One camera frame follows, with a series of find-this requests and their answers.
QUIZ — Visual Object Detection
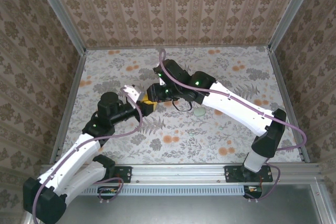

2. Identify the aluminium front mounting rail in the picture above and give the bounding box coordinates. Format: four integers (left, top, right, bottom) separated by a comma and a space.
39, 163, 322, 185

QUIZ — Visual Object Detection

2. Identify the small connector board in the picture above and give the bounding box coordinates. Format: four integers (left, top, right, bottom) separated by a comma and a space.
245, 185, 263, 195
99, 186, 119, 195

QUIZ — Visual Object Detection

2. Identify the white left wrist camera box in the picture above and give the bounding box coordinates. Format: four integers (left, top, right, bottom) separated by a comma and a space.
120, 84, 144, 109

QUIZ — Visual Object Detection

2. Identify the floral print tablecloth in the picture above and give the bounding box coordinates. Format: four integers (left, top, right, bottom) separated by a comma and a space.
59, 46, 302, 164

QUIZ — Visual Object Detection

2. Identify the white slotted cable duct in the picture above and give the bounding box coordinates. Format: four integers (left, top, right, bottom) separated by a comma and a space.
78, 184, 246, 196

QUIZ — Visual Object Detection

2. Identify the black cable loop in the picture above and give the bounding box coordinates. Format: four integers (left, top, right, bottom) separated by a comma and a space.
172, 99, 194, 112

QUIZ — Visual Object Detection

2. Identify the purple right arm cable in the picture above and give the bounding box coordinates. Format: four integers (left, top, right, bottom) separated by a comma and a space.
159, 48, 308, 201

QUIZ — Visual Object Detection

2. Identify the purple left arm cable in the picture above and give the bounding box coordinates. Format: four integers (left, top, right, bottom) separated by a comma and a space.
31, 87, 144, 222

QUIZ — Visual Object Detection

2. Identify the aluminium frame corner post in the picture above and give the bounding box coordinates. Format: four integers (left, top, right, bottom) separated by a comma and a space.
268, 0, 321, 51
30, 0, 87, 54

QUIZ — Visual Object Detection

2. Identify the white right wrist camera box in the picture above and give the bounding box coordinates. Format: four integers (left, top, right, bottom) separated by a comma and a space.
153, 62, 167, 86

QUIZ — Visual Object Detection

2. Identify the grey metal sheet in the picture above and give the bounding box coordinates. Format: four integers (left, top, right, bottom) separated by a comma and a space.
20, 184, 323, 224

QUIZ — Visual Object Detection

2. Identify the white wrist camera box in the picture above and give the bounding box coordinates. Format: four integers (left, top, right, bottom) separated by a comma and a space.
153, 62, 167, 86
120, 84, 144, 109

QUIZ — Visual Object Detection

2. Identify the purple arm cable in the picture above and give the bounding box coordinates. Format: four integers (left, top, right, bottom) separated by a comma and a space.
31, 87, 144, 222
159, 48, 308, 201

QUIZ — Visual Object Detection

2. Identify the aluminium side rail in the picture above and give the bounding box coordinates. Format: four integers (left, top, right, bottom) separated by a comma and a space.
49, 50, 87, 164
266, 47, 310, 163

